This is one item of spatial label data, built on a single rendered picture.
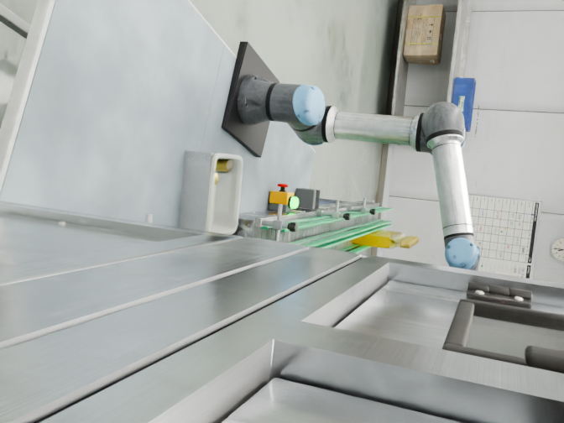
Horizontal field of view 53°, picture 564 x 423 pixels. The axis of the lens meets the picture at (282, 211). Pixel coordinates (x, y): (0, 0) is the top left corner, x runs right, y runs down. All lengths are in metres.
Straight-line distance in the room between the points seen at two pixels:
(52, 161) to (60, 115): 0.09
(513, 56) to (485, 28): 0.49
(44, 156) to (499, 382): 0.95
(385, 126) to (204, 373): 1.51
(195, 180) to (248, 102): 0.35
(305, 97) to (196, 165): 0.39
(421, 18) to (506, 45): 1.15
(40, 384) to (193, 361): 0.07
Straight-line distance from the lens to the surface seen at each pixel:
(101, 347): 0.29
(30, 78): 1.10
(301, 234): 2.04
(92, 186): 1.23
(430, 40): 7.09
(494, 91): 7.56
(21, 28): 1.86
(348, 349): 0.31
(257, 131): 1.86
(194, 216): 1.49
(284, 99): 1.67
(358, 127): 1.74
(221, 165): 1.59
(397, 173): 7.58
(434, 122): 1.56
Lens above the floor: 1.54
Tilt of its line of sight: 21 degrees down
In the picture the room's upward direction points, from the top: 97 degrees clockwise
